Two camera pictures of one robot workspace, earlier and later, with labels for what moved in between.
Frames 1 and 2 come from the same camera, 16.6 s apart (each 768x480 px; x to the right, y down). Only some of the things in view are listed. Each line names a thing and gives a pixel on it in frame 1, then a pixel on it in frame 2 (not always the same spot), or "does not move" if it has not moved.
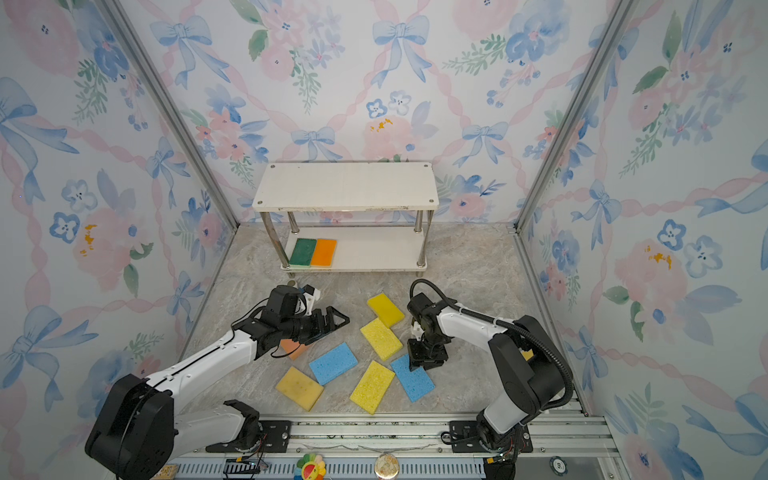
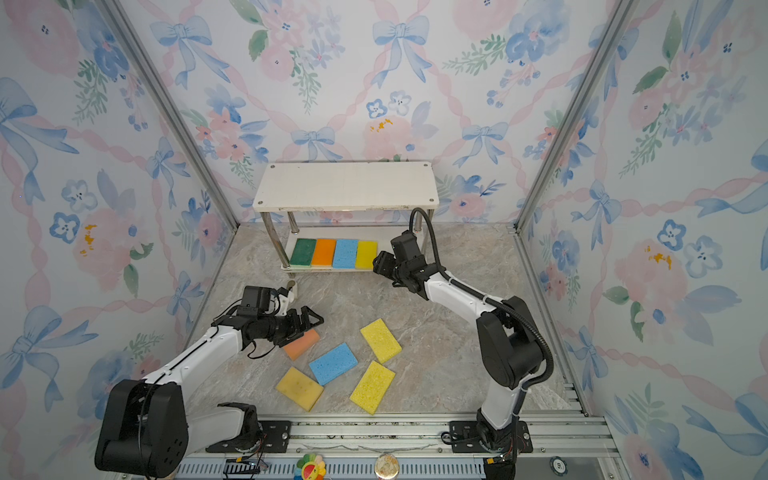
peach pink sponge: (289, 345) does not move
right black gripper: (416, 359) to (384, 260)
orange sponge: (324, 253) does not move
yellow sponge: (385, 309) to (367, 250)
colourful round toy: (310, 467) does not move
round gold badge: (386, 466) does not move
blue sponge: (416, 383) to (346, 253)
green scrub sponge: (303, 251) does not move
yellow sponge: (382, 338) does not move
